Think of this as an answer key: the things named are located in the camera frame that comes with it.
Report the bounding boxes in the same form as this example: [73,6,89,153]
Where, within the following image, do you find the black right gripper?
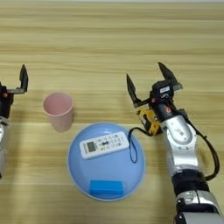
[125,61,184,123]

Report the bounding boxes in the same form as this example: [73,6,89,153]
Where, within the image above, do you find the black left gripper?
[0,64,30,120]

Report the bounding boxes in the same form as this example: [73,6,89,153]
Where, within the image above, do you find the yellow black tape measure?
[127,107,165,165]

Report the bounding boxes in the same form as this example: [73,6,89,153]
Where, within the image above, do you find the pink plastic cup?
[42,92,74,133]

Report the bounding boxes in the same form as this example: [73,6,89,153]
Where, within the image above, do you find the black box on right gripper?
[150,80,176,102]

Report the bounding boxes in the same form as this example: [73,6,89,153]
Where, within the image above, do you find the white remote control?
[79,130,130,161]

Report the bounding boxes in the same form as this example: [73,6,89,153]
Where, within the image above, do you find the blue round plate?
[66,122,147,202]

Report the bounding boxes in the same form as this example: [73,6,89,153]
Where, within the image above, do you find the blue rectangular block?
[88,179,124,197]

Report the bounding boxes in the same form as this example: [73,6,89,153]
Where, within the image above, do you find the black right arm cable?
[174,108,221,182]

